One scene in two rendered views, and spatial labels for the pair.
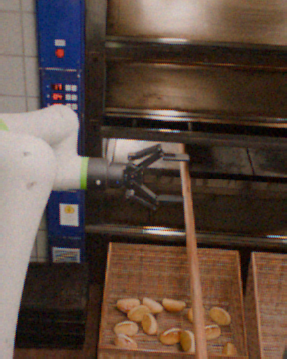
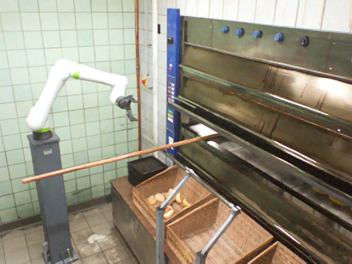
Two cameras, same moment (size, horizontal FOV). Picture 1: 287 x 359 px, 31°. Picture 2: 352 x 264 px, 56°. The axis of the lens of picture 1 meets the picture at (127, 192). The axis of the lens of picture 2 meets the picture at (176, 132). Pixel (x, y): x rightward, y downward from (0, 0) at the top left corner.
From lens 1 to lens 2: 217 cm
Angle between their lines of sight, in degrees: 51
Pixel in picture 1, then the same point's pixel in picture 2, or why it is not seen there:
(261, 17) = (224, 65)
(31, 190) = (52, 76)
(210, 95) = (209, 100)
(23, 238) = (48, 88)
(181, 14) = (202, 59)
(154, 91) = (194, 93)
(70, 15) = (173, 54)
